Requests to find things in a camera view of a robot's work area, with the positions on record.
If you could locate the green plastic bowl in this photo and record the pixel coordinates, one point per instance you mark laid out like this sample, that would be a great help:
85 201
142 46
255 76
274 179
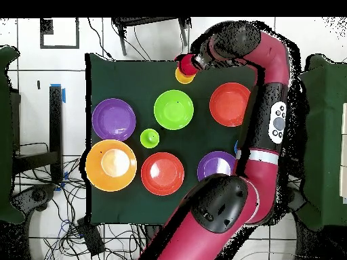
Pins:
173 109

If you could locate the yellow plastic cup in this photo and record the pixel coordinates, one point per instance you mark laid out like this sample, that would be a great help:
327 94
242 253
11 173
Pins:
183 79

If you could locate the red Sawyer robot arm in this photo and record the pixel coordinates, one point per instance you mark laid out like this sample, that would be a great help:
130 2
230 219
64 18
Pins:
217 211

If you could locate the green plastic cup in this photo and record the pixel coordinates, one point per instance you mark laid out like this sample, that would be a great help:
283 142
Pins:
149 138

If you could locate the orange-red plastic bowl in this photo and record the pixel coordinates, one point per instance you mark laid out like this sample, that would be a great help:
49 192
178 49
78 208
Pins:
229 104
162 174

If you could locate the purple plastic bowl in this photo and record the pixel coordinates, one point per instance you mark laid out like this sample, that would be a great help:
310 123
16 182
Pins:
113 119
214 165

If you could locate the large orange plastic bowl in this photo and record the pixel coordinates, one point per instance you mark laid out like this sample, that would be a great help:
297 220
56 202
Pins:
108 165

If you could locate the dark green tablecloth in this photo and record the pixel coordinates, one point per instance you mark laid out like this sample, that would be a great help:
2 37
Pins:
135 78

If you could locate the blue tape strip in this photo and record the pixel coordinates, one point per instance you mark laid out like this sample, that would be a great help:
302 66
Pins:
64 96

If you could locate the black power adapter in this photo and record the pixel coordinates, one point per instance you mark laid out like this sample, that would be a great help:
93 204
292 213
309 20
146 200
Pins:
90 238

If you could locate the neighbouring green table cloth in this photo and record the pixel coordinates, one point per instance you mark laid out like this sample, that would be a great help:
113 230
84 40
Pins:
322 135
5 135

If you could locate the white box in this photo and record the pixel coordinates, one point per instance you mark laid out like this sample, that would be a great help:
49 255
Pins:
344 151

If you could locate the black camera stand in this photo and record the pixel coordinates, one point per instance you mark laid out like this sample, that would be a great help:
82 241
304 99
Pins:
122 43

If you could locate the black metal frame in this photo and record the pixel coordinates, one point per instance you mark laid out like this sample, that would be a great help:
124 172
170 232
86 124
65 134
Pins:
55 122

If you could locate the black square floor frame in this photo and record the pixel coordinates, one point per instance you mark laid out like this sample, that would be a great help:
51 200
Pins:
46 27

